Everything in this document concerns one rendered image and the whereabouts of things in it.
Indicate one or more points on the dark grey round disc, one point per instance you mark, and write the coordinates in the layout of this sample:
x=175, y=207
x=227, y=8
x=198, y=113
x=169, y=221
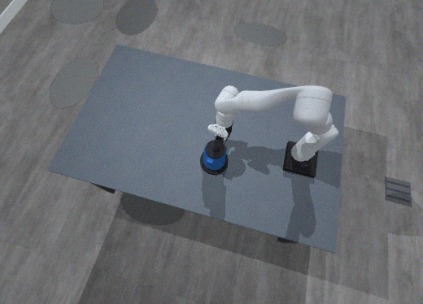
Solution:
x=215, y=172

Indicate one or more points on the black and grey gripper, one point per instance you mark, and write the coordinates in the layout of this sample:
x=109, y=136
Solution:
x=221, y=129

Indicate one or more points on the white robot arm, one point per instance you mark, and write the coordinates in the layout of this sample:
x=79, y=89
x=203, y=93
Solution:
x=311, y=109

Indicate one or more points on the blue and black kettle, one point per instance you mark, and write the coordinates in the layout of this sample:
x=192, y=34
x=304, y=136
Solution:
x=214, y=154

